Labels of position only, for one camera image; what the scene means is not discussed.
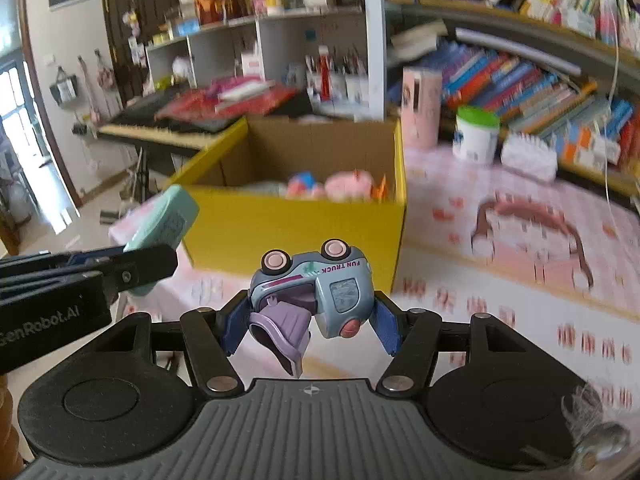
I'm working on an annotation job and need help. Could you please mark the yellow cardboard box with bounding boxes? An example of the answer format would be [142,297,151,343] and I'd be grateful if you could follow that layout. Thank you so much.
[167,117,407,295]

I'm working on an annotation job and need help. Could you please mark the wooden door frame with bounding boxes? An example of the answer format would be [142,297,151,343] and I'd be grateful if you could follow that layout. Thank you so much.
[0,0,83,256]

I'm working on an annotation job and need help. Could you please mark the grey fuzzy object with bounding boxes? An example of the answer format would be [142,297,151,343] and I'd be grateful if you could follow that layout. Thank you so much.
[560,385,633,471]

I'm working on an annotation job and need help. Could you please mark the brown wooden post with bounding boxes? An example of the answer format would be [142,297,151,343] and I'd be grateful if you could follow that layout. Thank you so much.
[0,375,23,466]

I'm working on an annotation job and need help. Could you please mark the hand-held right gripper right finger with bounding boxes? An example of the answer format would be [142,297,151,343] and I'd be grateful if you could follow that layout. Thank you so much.
[372,291,548,395]

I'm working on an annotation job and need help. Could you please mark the red tassel ornament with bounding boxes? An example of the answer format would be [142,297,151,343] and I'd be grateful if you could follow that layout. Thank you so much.
[318,46,333,98]

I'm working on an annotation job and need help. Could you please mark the white box red label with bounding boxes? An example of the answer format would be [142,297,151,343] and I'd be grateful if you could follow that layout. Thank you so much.
[241,52,263,81]

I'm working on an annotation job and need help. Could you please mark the dark wooden door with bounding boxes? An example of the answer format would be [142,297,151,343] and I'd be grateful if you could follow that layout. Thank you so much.
[100,0,176,111]

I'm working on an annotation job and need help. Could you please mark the black electronic keyboard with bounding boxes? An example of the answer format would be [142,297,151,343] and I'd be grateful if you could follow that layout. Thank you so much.
[95,85,313,158]

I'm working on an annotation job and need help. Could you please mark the blue grey toy truck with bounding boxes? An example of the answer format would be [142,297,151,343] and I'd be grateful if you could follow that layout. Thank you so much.
[248,238,375,380]

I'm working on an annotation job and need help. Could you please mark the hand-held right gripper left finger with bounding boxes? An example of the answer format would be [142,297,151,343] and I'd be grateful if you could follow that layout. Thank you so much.
[95,294,251,395]

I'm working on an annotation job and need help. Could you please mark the thick white book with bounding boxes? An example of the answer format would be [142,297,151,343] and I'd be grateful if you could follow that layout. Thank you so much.
[390,21,448,61]

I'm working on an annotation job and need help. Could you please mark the white pen cup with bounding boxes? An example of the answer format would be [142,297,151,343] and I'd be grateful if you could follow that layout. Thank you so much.
[342,74,368,103]

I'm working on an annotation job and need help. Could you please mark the pink plush pig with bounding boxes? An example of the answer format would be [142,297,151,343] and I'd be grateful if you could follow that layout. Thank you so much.
[325,170,376,203]

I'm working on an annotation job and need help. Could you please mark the pink hanging bag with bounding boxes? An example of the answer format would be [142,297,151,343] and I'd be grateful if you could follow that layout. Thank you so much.
[95,50,118,91]

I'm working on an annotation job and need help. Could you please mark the black keyboard stand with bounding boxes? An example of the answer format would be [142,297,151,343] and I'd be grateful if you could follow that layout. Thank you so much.
[120,142,171,201]

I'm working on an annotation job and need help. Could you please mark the wooden bookshelf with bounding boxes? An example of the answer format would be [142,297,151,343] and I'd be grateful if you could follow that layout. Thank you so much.
[365,0,640,201]

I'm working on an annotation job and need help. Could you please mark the red printed cloth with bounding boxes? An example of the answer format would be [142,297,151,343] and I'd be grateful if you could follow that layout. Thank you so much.
[155,82,298,121]

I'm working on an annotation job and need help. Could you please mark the row of blue spined books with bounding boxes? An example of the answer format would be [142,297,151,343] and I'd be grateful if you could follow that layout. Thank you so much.
[440,42,640,171]

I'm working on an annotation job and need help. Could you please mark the pink cartoon canister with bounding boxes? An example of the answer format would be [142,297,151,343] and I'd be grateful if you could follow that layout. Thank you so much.
[401,66,443,150]

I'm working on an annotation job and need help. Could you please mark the white notebook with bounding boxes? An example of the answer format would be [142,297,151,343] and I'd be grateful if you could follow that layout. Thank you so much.
[215,80,276,103]

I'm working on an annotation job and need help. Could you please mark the cartoon print pen cup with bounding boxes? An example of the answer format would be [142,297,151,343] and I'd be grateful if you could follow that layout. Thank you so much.
[306,70,326,103]

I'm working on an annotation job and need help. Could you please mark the stack of orange white cartons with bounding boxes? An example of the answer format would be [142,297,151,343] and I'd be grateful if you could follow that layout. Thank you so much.
[555,120,626,171]

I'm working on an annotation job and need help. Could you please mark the white jar green lid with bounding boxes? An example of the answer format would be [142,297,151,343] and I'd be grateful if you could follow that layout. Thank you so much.
[452,106,501,166]

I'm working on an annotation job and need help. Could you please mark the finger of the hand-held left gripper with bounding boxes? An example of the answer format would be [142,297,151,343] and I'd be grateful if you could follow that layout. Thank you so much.
[99,245,179,295]
[0,249,126,275]

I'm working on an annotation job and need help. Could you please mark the white cubby shelf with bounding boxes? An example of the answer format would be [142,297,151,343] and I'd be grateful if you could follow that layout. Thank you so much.
[145,7,386,121]

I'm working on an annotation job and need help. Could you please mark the magenta folder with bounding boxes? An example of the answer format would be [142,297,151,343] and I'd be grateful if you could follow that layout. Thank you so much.
[205,76,251,98]

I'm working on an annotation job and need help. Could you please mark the grey hanging bag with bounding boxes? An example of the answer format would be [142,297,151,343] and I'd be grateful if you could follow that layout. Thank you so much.
[50,67,81,106]

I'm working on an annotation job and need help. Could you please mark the mint green case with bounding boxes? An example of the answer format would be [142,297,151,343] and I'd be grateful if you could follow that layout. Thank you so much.
[122,184,200,297]

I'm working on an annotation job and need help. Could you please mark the white quilted purse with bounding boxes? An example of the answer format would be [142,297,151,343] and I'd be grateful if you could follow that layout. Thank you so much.
[501,132,558,183]

